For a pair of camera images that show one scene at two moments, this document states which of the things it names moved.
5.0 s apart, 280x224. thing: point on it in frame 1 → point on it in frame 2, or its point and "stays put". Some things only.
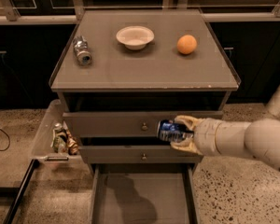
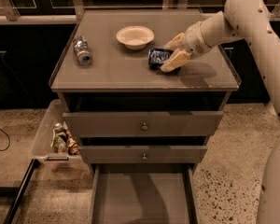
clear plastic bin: x=54 y=145 stays put
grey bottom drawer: x=144 y=194 stays put
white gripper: x=205 y=135 → x=192 y=42
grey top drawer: x=124 y=124 stays put
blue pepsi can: x=171 y=131 → x=157 y=57
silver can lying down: x=84 y=55 stays put
